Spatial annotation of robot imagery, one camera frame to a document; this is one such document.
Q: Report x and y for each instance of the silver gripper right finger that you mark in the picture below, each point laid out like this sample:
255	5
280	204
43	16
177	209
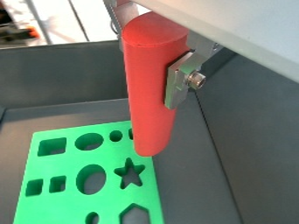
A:
184	71

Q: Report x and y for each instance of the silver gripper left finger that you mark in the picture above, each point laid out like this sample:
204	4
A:
121	11

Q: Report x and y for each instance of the red oval peg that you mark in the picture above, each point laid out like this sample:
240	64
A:
153	43

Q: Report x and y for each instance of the orange black object outside bin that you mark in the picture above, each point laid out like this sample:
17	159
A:
9	32

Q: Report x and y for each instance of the green shape sorting board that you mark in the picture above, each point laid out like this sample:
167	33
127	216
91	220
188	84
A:
84	178

